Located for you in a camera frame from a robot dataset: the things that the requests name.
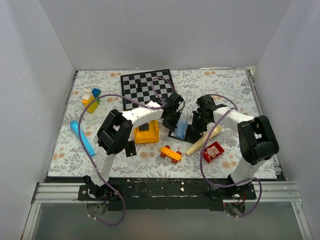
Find black leather card holder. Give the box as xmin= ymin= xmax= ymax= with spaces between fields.
xmin=168 ymin=118 xmax=204 ymax=144

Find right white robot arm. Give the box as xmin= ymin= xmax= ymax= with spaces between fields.
xmin=191 ymin=94 xmax=279 ymax=199

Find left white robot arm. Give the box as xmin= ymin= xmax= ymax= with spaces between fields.
xmin=83 ymin=92 xmax=185 ymax=200

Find black card on table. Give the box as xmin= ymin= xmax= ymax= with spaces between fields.
xmin=124 ymin=140 xmax=137 ymax=158

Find floral table mat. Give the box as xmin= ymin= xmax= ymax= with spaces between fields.
xmin=47 ymin=69 xmax=261 ymax=178

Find cream toy microphone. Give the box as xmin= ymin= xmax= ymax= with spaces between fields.
xmin=185 ymin=125 xmax=222 ymax=156

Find yellow plastic bin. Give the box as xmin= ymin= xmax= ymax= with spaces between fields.
xmin=134 ymin=120 xmax=159 ymax=144

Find orange toy car block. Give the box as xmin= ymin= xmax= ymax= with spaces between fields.
xmin=160 ymin=145 xmax=182 ymax=164

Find red owl toy block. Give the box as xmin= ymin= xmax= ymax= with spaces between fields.
xmin=203 ymin=141 xmax=225 ymax=164

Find black white chessboard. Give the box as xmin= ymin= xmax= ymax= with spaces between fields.
xmin=120 ymin=69 xmax=174 ymax=105

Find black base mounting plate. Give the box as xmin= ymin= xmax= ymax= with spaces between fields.
xmin=77 ymin=177 xmax=258 ymax=211

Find colourful stacked toy blocks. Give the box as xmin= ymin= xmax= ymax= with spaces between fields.
xmin=82 ymin=88 xmax=101 ymax=114

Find blue toy microphone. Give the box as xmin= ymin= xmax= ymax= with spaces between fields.
xmin=69 ymin=120 xmax=96 ymax=157

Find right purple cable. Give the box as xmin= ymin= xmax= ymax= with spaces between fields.
xmin=199 ymin=93 xmax=263 ymax=218

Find purple cable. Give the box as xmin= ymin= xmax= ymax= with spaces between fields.
xmin=77 ymin=76 xmax=176 ymax=227
xmin=199 ymin=93 xmax=263 ymax=218

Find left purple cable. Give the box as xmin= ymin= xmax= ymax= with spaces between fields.
xmin=77 ymin=76 xmax=176 ymax=227

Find aluminium frame rail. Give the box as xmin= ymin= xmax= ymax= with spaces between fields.
xmin=20 ymin=183 xmax=84 ymax=240

